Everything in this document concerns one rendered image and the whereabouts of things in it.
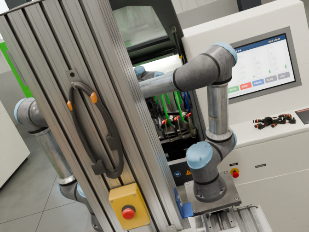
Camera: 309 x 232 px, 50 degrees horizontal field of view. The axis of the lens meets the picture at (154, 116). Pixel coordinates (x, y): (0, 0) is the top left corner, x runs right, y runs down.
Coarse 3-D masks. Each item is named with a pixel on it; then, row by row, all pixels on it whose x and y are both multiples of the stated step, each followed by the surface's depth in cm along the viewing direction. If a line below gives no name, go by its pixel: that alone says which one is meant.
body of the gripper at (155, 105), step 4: (148, 100) 166; (148, 104) 167; (152, 104) 169; (156, 104) 172; (148, 108) 170; (152, 108) 169; (156, 108) 168; (152, 112) 169; (156, 112) 170; (152, 116) 171; (156, 116) 170
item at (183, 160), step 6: (168, 162) 198; (174, 162) 196; (180, 162) 194; (186, 162) 194; (174, 168) 196; (180, 168) 196; (186, 168) 196; (174, 180) 200; (180, 180) 200; (186, 180) 200
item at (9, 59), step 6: (0, 42) 445; (0, 48) 445; (6, 48) 444; (6, 54) 448; (6, 60) 452; (12, 60) 451; (12, 66) 456; (18, 72) 459; (18, 78) 463; (24, 84) 466; (24, 90) 471; (30, 96) 475
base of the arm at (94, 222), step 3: (90, 213) 151; (93, 213) 148; (93, 216) 150; (93, 219) 151; (96, 219) 149; (93, 222) 152; (96, 222) 150; (93, 225) 152; (96, 225) 153; (99, 225) 149; (96, 228) 151; (99, 228) 150; (99, 231) 151; (102, 231) 150
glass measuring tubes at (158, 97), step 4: (156, 96) 233; (160, 96) 231; (164, 96) 231; (160, 100) 232; (164, 100) 234; (160, 104) 236; (168, 108) 235; (164, 116) 240; (168, 116) 240; (156, 120) 240; (168, 124) 240
